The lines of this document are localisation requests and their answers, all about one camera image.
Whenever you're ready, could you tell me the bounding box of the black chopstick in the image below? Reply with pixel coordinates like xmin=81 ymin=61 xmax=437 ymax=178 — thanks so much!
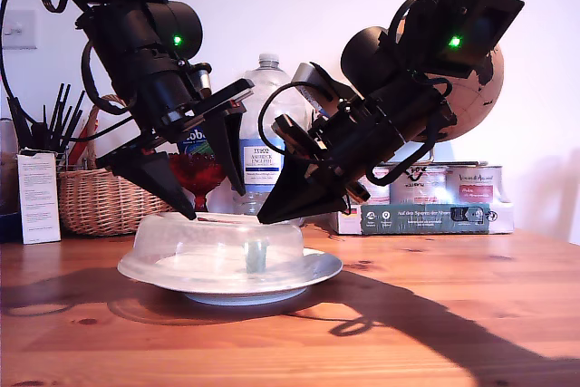
xmin=47 ymin=83 xmax=67 ymax=152
xmin=52 ymin=83 xmax=73 ymax=153
xmin=61 ymin=90 xmax=87 ymax=153

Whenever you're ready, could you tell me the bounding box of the dark brown jar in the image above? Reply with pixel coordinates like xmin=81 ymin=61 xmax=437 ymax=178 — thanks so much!
xmin=0 ymin=150 xmax=23 ymax=244

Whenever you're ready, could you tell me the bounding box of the large clear water bottle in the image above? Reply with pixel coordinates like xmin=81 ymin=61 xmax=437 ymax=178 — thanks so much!
xmin=231 ymin=53 xmax=314 ymax=216

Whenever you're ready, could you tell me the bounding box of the green coffee capsule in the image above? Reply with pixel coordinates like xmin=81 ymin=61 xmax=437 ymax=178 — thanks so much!
xmin=244 ymin=239 xmax=268 ymax=274

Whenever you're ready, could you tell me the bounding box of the cardboard can tray green label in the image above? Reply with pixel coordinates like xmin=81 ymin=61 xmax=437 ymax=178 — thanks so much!
xmin=337 ymin=202 xmax=515 ymax=237

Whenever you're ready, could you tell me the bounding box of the dark round utensil head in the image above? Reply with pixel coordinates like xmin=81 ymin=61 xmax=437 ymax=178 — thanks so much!
xmin=30 ymin=105 xmax=50 ymax=153

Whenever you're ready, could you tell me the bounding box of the red glass goblet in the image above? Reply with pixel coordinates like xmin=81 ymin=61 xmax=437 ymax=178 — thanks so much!
xmin=167 ymin=153 xmax=227 ymax=220

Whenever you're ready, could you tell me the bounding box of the white printed carton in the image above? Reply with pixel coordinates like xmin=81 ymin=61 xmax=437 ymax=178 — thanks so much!
xmin=16 ymin=153 xmax=62 ymax=245

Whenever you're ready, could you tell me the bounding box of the silver tin can script label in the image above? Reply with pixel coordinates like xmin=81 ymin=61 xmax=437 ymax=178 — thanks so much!
xmin=444 ymin=164 xmax=503 ymax=205

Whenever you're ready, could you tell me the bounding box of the blue Ciobar packet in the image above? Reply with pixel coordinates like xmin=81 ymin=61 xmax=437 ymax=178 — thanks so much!
xmin=175 ymin=126 xmax=217 ymax=156

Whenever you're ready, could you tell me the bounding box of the metal wire utensil holder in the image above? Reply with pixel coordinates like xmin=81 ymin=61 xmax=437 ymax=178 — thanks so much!
xmin=53 ymin=147 xmax=92 ymax=175

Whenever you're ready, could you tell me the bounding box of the white ceramic plate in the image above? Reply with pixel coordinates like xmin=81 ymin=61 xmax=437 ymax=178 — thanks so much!
xmin=153 ymin=247 xmax=344 ymax=306

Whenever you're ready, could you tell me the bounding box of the silver tin can pink label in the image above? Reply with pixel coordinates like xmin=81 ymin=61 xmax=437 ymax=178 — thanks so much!
xmin=369 ymin=165 xmax=391 ymax=205

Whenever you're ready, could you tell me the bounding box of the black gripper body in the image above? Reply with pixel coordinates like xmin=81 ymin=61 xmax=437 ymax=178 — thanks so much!
xmin=271 ymin=94 xmax=403 ymax=204
xmin=94 ymin=63 xmax=256 ymax=170

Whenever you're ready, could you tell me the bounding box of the clear plastic dome red tab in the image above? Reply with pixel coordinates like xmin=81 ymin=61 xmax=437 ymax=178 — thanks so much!
xmin=117 ymin=210 xmax=314 ymax=295

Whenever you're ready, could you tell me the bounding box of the thick black cable loop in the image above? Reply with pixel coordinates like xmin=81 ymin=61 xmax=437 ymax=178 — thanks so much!
xmin=364 ymin=73 xmax=457 ymax=187
xmin=81 ymin=40 xmax=137 ymax=116

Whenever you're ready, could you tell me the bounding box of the wicker basket with handle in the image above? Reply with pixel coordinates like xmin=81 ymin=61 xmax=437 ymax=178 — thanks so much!
xmin=57 ymin=94 xmax=182 ymax=237

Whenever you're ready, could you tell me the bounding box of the thin black cable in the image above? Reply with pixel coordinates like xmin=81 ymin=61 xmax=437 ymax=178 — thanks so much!
xmin=0 ymin=0 xmax=137 ymax=144
xmin=256 ymin=82 xmax=327 ymax=160

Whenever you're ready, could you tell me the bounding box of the black flat utensil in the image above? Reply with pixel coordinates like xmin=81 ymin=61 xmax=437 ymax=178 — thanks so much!
xmin=6 ymin=96 xmax=34 ymax=152

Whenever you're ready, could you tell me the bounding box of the silver tin can black logo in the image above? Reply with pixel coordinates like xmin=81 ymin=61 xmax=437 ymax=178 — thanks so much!
xmin=388 ymin=165 xmax=448 ymax=206

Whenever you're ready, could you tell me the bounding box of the cork globe on metal stand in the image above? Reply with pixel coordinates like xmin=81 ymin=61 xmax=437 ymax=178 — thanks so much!
xmin=374 ymin=42 xmax=505 ymax=169

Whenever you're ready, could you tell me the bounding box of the red orange utensil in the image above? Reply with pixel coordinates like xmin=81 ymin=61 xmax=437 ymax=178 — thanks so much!
xmin=67 ymin=120 xmax=99 ymax=169

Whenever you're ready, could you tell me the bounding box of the white wall light switch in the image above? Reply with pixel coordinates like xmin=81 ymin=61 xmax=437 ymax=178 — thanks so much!
xmin=0 ymin=9 xmax=37 ymax=51

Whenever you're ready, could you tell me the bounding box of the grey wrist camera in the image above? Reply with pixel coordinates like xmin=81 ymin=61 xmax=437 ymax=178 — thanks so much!
xmin=291 ymin=62 xmax=363 ymax=111
xmin=180 ymin=60 xmax=213 ymax=102

